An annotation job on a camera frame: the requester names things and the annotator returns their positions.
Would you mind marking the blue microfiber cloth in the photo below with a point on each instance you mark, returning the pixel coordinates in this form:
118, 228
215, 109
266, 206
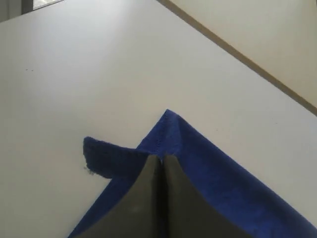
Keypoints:
224, 184

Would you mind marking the dark window frame post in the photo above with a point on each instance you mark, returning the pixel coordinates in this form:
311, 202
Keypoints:
27, 6

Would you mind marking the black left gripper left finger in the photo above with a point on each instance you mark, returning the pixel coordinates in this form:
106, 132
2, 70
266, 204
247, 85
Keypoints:
136, 214

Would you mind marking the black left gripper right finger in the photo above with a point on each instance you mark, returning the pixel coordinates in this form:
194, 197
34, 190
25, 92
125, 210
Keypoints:
188, 213

